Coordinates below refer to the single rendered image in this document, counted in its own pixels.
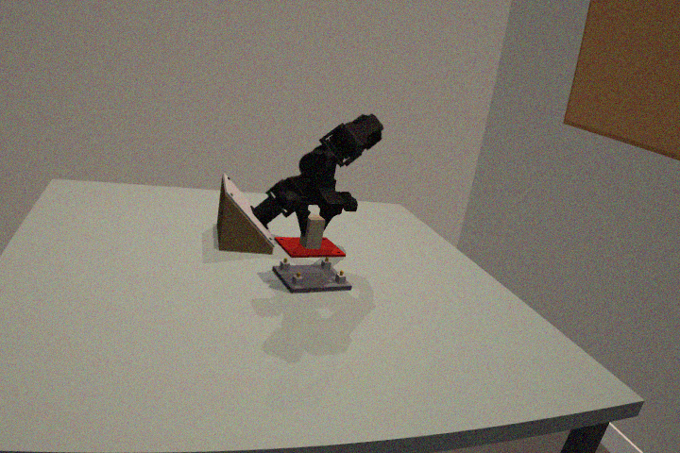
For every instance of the red board with square handle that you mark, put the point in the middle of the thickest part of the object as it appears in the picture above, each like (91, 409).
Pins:
(313, 245)

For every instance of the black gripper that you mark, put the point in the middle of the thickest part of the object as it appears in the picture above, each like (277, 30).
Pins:
(289, 200)

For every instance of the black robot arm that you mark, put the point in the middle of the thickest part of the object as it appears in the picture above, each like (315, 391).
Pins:
(347, 141)

